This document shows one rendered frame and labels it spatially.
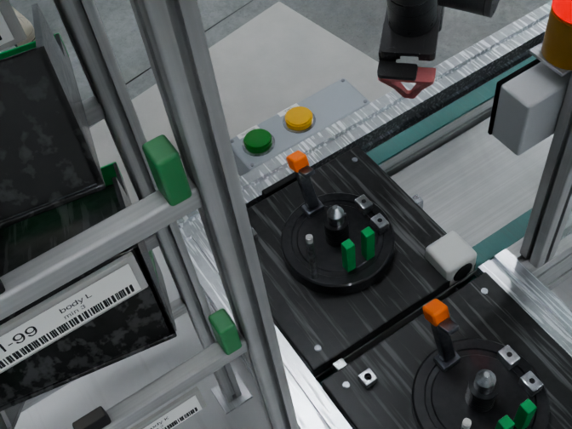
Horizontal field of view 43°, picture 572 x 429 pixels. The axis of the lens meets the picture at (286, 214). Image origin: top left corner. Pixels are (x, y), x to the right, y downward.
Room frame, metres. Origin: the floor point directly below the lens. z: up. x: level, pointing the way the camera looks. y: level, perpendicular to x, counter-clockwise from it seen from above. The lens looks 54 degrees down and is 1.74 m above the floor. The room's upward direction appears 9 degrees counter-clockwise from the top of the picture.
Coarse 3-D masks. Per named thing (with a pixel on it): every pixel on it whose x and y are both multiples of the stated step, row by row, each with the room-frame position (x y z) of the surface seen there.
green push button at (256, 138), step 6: (252, 132) 0.72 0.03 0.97; (258, 132) 0.72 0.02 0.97; (264, 132) 0.71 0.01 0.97; (246, 138) 0.71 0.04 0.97; (252, 138) 0.71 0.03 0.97; (258, 138) 0.71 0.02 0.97; (264, 138) 0.70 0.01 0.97; (270, 138) 0.70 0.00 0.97; (246, 144) 0.70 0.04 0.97; (252, 144) 0.70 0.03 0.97; (258, 144) 0.69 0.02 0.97; (264, 144) 0.69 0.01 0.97; (270, 144) 0.69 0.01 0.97; (252, 150) 0.69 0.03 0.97; (258, 150) 0.69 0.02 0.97; (264, 150) 0.69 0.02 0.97
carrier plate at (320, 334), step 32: (352, 160) 0.64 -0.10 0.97; (288, 192) 0.60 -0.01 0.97; (320, 192) 0.59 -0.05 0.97; (352, 192) 0.58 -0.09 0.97; (384, 192) 0.58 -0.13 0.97; (256, 224) 0.56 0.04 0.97; (416, 224) 0.52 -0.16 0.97; (416, 256) 0.47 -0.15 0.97; (288, 288) 0.46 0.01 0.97; (384, 288) 0.44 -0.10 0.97; (416, 288) 0.43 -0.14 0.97; (448, 288) 0.43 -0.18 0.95; (288, 320) 0.41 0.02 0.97; (320, 320) 0.41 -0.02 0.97; (352, 320) 0.40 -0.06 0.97; (384, 320) 0.39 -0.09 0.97; (320, 352) 0.37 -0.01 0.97
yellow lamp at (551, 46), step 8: (552, 16) 0.48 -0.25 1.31; (552, 24) 0.48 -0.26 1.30; (560, 24) 0.47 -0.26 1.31; (568, 24) 0.47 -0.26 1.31; (552, 32) 0.48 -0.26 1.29; (560, 32) 0.47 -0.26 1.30; (568, 32) 0.46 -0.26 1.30; (544, 40) 0.49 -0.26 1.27; (552, 40) 0.47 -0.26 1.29; (560, 40) 0.47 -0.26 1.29; (568, 40) 0.46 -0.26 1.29; (544, 48) 0.48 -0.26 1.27; (552, 48) 0.47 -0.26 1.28; (560, 48) 0.47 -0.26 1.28; (568, 48) 0.46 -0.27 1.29; (544, 56) 0.48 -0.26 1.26; (552, 56) 0.47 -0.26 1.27; (560, 56) 0.46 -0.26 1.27; (568, 56) 0.46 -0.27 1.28; (552, 64) 0.47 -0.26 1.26; (560, 64) 0.46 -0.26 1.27; (568, 64) 0.46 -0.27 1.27
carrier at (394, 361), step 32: (480, 288) 0.41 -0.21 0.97; (416, 320) 0.39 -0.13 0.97; (480, 320) 0.37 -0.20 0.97; (512, 320) 0.37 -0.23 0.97; (384, 352) 0.35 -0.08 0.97; (416, 352) 0.35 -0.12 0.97; (480, 352) 0.33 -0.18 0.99; (512, 352) 0.31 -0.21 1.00; (544, 352) 0.32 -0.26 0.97; (352, 384) 0.32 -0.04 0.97; (384, 384) 0.32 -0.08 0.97; (416, 384) 0.30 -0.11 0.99; (448, 384) 0.30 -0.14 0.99; (480, 384) 0.27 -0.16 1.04; (512, 384) 0.28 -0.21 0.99; (544, 384) 0.29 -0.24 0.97; (352, 416) 0.29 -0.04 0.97; (384, 416) 0.28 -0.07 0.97; (416, 416) 0.27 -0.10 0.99; (448, 416) 0.26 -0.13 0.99; (480, 416) 0.26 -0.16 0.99; (512, 416) 0.25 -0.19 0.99; (544, 416) 0.25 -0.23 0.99
